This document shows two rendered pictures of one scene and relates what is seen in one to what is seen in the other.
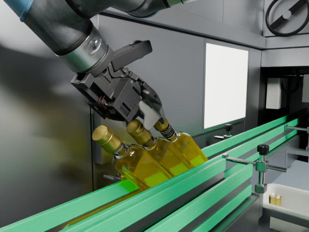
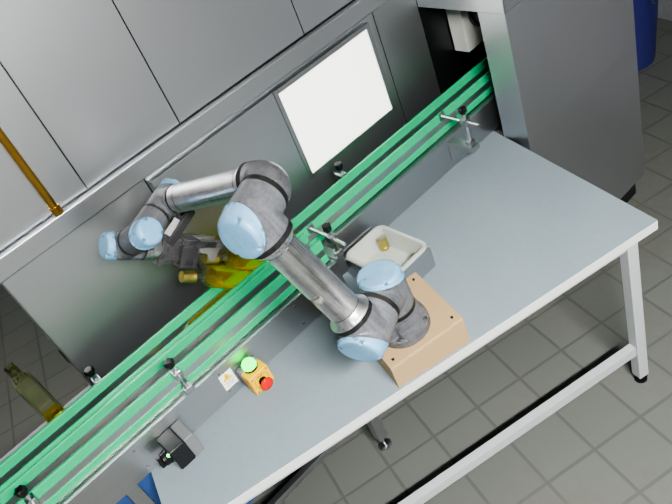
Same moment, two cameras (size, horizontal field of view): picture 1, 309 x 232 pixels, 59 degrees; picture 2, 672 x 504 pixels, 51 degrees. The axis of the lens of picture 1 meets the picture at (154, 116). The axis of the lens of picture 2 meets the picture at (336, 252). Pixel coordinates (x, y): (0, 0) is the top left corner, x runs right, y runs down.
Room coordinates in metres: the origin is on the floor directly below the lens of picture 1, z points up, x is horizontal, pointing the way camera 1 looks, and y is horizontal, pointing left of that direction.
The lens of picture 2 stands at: (-0.87, -0.95, 2.22)
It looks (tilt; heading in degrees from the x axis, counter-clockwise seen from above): 38 degrees down; 23
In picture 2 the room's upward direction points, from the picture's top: 24 degrees counter-clockwise
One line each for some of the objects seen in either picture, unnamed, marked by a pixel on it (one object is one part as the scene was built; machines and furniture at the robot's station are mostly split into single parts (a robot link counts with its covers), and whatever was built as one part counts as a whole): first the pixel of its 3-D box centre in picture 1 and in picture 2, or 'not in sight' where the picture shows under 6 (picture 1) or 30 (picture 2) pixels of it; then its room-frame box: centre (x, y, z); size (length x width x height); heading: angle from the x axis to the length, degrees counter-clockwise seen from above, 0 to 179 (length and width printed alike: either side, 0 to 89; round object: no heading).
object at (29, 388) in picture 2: not in sight; (37, 396); (0.16, 0.49, 1.01); 0.06 x 0.06 x 0.26; 52
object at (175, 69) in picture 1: (196, 86); (285, 140); (0.99, -0.15, 1.15); 0.90 x 0.03 x 0.34; 141
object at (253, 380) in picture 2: not in sight; (256, 375); (0.34, -0.04, 0.79); 0.07 x 0.07 x 0.07; 51
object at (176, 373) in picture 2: not in sight; (183, 380); (0.22, 0.08, 0.94); 0.07 x 0.04 x 0.13; 51
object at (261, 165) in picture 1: (252, 166); (327, 237); (0.71, -0.26, 0.95); 0.17 x 0.03 x 0.12; 51
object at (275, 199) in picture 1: (275, 201); (383, 243); (0.83, -0.38, 0.79); 0.04 x 0.04 x 0.04
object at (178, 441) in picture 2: not in sight; (180, 445); (0.12, 0.13, 0.79); 0.08 x 0.08 x 0.08; 51
